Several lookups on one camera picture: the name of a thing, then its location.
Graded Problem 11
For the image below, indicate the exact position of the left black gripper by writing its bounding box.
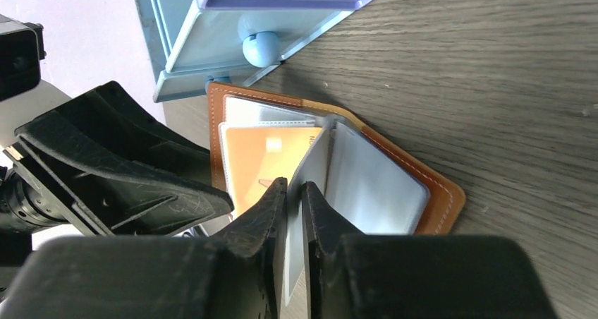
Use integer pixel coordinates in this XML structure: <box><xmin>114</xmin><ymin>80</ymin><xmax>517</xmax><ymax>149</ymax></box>
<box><xmin>1</xmin><ymin>81</ymin><xmax>233</xmax><ymax>266</ymax></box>

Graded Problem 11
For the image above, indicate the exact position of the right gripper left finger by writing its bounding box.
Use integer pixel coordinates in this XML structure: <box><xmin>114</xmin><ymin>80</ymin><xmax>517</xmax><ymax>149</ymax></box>
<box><xmin>1</xmin><ymin>178</ymin><xmax>287</xmax><ymax>318</ymax></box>

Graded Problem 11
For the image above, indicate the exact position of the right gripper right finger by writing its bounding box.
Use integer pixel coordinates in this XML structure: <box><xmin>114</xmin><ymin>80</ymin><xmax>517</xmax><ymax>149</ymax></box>
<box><xmin>301</xmin><ymin>182</ymin><xmax>556</xmax><ymax>318</ymax></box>

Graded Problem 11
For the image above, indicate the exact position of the blue three-compartment organizer box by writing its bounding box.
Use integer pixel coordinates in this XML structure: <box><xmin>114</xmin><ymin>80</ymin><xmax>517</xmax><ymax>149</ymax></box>
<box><xmin>135</xmin><ymin>0</ymin><xmax>374</xmax><ymax>103</ymax></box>

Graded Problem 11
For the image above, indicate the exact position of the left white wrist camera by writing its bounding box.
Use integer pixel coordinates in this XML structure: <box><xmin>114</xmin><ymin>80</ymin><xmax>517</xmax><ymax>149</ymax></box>
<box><xmin>1</xmin><ymin>16</ymin><xmax>71</xmax><ymax>149</ymax></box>

